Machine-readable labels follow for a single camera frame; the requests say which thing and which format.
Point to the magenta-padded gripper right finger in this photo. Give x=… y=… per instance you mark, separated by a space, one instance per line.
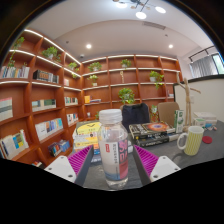
x=163 y=167

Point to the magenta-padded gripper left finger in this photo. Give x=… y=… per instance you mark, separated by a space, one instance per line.
x=60 y=166

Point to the clear plastic water bottle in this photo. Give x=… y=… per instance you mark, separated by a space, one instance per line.
x=113 y=156

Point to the thick black book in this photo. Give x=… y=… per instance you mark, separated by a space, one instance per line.
x=156 y=140

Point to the pale yellow spined book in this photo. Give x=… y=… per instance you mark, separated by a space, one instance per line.
x=85 y=140

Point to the yellow striped white mug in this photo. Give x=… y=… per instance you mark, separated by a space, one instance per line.
x=193 y=141

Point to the blue book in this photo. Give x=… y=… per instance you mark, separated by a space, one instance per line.
x=96 y=150

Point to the black book with nebula cover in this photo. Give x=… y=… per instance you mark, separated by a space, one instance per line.
x=153 y=128

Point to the yellow covered book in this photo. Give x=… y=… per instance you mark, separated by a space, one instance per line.
x=88 y=127

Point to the green white drink carton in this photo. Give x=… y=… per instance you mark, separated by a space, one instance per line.
x=179 y=121

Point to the tan chair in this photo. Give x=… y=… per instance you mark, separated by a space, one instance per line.
x=166 y=113

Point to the small green white box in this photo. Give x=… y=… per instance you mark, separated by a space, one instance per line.
x=199 y=122

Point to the chair with dark jacket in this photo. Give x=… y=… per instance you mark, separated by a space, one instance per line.
x=135 y=116

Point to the stack of white boxes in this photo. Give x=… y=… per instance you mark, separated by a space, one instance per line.
x=206 y=115

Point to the wooden artist mannequin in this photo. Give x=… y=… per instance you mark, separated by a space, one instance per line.
x=187 y=96

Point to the grey curtain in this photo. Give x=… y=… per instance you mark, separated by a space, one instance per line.
x=201 y=66

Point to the window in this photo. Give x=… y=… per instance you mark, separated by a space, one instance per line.
x=219 y=64

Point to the branched ceiling lamp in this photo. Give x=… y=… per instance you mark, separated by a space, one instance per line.
x=140 y=15

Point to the wooden wall shelf unit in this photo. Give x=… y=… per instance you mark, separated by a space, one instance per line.
x=30 y=100

